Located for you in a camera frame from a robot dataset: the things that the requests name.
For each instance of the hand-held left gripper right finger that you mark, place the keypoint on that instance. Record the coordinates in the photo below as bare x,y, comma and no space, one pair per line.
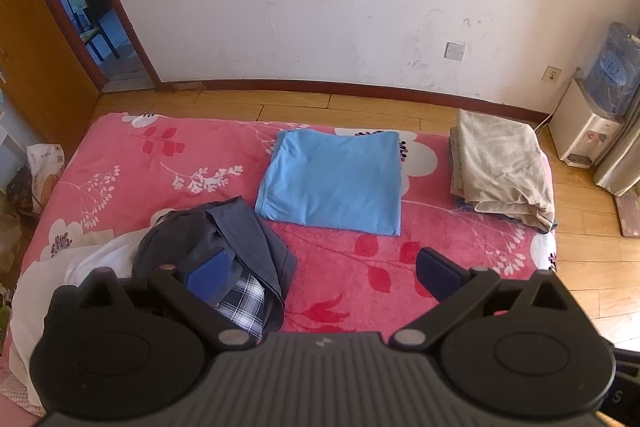
437,274

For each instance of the pink floor mat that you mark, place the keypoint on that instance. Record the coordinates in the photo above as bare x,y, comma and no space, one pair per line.
630,214

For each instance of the dark plaid shirt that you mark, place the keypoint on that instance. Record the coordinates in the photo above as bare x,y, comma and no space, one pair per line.
245,237

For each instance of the beige curtain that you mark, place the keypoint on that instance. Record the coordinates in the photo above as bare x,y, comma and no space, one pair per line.
625,152

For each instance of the light blue t-shirt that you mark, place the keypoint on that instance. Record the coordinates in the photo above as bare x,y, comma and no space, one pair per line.
335,177

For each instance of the pink floral blanket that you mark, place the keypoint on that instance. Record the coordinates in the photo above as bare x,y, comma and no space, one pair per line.
150,167

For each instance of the white water dispenser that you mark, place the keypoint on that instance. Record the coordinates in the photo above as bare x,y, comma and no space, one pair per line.
582,127

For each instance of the wooden chair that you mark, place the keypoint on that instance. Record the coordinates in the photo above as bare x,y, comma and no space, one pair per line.
95,34

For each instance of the folded tan clothes stack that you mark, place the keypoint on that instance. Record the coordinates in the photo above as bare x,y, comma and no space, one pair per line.
505,162

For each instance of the wooden door frame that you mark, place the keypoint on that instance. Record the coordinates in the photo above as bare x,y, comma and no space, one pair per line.
125,7

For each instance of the printed plastic bag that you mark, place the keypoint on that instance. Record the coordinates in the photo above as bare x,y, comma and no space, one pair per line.
45,167

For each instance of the white cloth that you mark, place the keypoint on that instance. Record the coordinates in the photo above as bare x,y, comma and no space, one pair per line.
85,262

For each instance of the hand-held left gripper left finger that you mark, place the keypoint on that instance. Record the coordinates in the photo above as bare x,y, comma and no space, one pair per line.
207,274

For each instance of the wooden door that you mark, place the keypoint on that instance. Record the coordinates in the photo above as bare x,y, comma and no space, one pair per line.
40,57

